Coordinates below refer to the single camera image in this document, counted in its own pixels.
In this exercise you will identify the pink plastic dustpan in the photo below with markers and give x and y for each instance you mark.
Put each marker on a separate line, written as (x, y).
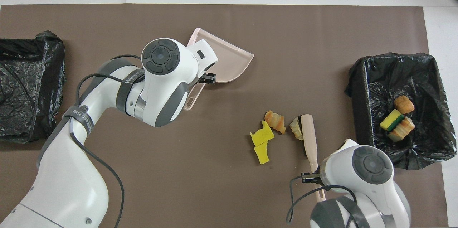
(229, 63)

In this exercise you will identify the beige hand brush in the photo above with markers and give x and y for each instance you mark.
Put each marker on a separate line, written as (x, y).
(309, 138)

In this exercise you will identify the pale pastry piece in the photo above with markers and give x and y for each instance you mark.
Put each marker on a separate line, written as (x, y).
(296, 128)

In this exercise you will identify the small yellow sponge piece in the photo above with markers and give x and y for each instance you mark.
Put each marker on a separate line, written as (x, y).
(263, 153)

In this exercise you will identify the notched yellow sponge piece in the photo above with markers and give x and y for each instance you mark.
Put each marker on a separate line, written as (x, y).
(262, 135)

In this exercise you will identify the orange glazed croissant piece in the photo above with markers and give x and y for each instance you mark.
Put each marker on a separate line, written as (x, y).
(275, 121)

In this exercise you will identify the yellow and green sponge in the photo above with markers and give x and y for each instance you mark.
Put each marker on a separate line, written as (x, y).
(390, 120)

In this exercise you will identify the beige striped bread chunk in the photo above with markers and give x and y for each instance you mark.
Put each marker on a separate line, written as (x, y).
(403, 131)

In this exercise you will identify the brown oval bread roll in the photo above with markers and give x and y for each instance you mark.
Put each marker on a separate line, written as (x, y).
(404, 104)

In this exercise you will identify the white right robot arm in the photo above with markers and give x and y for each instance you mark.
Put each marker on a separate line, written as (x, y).
(365, 185)

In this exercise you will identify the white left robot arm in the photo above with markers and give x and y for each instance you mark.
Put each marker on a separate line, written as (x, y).
(164, 77)

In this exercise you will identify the black bag-lined bin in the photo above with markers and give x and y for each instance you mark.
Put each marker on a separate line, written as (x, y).
(28, 77)
(429, 77)

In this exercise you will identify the brown table mat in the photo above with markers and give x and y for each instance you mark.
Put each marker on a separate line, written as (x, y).
(196, 192)

